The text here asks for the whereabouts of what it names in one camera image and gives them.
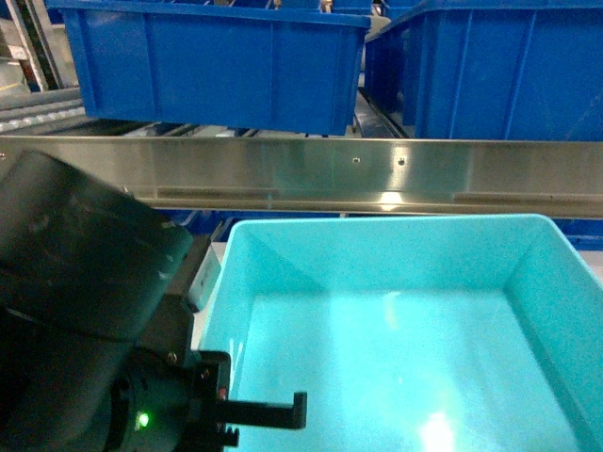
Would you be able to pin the grey conveyor rollers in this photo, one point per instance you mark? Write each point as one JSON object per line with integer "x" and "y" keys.
{"x": 39, "y": 108}

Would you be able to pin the black hooked gripper finger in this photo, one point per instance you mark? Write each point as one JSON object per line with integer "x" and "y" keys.
{"x": 266, "y": 415}

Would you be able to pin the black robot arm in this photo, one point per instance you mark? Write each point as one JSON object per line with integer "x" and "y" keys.
{"x": 98, "y": 298}

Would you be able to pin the blue bin upper left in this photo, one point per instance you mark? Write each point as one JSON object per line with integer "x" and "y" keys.
{"x": 289, "y": 69}

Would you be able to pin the blue bin upper right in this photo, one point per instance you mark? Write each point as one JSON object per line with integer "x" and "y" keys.
{"x": 501, "y": 70}

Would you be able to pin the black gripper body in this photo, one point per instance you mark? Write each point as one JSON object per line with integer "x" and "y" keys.
{"x": 156, "y": 406}

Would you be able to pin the steel shelf front rail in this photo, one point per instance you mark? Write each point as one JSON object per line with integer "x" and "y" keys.
{"x": 385, "y": 176}

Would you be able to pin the teal plastic bin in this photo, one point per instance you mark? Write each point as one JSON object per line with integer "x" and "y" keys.
{"x": 478, "y": 333}

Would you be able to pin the blue bin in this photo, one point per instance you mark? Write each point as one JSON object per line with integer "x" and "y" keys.
{"x": 501, "y": 70}
{"x": 289, "y": 69}

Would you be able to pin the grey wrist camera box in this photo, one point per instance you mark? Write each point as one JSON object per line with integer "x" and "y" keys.
{"x": 187, "y": 304}

